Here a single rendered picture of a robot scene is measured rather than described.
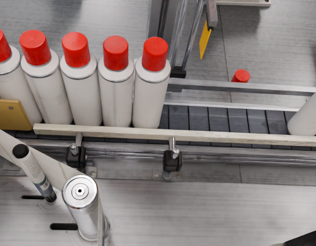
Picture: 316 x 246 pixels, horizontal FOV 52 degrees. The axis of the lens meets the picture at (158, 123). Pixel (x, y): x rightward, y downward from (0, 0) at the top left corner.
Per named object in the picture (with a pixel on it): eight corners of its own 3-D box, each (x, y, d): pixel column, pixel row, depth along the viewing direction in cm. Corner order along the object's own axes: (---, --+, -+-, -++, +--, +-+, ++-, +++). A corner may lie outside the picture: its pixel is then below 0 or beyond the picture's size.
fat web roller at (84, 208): (76, 242, 49) (54, 212, 33) (79, 212, 51) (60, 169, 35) (107, 242, 50) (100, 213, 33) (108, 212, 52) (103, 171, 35)
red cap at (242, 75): (248, 87, 73) (253, 78, 70) (235, 91, 72) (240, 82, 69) (240, 75, 74) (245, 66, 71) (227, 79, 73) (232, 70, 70)
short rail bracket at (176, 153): (159, 183, 60) (167, 158, 50) (159, 168, 62) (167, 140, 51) (176, 184, 60) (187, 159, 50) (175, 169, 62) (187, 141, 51)
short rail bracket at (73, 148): (71, 180, 59) (61, 153, 48) (76, 148, 62) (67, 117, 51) (89, 181, 59) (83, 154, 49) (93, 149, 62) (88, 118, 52)
